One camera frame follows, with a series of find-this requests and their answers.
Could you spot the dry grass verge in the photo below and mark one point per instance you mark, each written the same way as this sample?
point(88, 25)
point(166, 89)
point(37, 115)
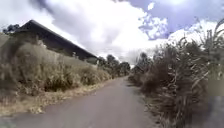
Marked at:
point(43, 100)

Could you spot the grey asphalt path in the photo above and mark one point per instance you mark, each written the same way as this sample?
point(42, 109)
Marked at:
point(106, 106)

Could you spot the dark roofed building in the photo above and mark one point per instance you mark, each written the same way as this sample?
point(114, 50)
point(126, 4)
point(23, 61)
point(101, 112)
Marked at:
point(55, 40)

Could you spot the row of distant trees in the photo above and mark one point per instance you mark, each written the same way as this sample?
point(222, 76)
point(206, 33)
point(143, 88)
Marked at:
point(115, 65)

